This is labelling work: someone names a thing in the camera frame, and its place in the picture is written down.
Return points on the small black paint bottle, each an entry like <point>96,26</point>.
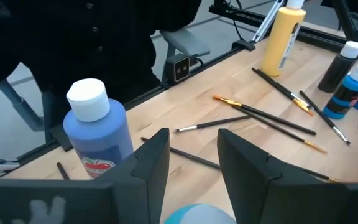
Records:
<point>334,74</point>

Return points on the thin black brush silver ferrule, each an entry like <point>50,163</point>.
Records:
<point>319,112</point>

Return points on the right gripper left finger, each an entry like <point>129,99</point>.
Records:
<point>73,202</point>

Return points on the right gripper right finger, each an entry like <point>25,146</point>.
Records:
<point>291,199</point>

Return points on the thin black brush gold ferrule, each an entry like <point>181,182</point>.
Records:
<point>278,128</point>

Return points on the small light blue paint bottle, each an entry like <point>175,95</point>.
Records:
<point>343,96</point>

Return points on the large yellow paint bottle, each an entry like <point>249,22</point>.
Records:
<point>280,43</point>

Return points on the large teal paint bottle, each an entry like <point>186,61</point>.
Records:
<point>197,216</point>

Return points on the large periwinkle blue paint bottle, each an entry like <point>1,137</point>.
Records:
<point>98,137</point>

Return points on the wide orange-bristle brush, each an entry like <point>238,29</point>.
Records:
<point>275,118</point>

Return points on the long black brush silver ferrule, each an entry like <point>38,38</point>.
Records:
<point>216,123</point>

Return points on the grey chair leg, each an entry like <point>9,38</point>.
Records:
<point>17,105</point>

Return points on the person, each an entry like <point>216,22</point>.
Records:
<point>73,40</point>

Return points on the grey chair armrest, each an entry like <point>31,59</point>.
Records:
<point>185,42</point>

